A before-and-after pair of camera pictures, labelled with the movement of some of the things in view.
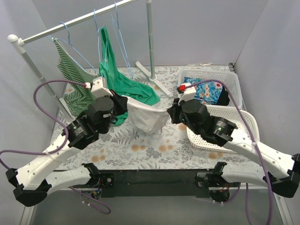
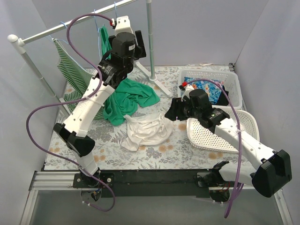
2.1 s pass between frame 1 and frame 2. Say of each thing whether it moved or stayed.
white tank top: moved
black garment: stayed
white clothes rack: stayed
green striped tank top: stayed
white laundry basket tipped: stayed
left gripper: moved
